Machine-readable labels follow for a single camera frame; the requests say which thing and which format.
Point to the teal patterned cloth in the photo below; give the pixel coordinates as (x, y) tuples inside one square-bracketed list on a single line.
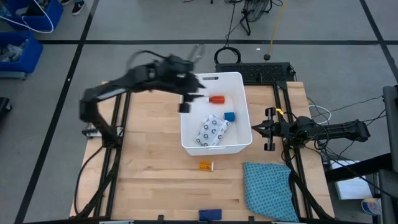
[(269, 189)]

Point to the amber pill bottle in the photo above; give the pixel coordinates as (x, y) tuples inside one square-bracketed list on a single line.
[(206, 165)]

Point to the black aluminium table frame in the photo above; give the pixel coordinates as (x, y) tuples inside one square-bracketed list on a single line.
[(115, 174)]

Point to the white box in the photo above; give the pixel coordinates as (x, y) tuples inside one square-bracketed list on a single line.
[(351, 183)]

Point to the white plastic bin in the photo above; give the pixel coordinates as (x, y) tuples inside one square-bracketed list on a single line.
[(239, 93)]

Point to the yellow tag on gripper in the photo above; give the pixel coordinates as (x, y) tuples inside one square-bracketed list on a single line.
[(280, 111)]

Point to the black beam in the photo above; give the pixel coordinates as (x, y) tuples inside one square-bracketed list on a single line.
[(357, 169)]

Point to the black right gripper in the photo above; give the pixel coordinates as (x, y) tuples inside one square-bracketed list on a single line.
[(280, 129)]

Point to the white printed can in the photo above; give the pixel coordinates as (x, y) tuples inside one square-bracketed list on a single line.
[(371, 206)]

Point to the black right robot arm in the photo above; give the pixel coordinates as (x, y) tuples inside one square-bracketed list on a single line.
[(342, 129)]

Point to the white patterned pouch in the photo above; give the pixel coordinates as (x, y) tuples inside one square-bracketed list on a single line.
[(213, 130)]

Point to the grey post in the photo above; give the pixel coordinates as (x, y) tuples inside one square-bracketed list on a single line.
[(391, 124)]

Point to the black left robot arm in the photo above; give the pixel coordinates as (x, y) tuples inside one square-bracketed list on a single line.
[(124, 82)]

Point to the small blue container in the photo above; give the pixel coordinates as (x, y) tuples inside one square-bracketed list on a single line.
[(229, 116)]

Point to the red medicine bottle white cap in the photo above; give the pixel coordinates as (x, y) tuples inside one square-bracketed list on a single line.
[(216, 99)]

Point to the black floor object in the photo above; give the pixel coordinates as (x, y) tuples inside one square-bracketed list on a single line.
[(3, 105)]

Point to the dark blue block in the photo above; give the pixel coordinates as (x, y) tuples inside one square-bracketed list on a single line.
[(210, 214)]

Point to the blue storage bin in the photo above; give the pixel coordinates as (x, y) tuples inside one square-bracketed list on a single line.
[(54, 12), (31, 57)]

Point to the clear plastic bags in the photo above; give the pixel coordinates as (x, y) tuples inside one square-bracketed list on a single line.
[(11, 51)]

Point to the black floor stand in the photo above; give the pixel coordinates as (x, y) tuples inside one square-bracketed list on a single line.
[(247, 26)]

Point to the person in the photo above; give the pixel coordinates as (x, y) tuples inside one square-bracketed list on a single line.
[(77, 6)]

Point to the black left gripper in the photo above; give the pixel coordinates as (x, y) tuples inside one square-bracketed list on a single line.
[(177, 73)]

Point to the black perforated box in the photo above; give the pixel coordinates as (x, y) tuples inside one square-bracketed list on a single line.
[(264, 72)]

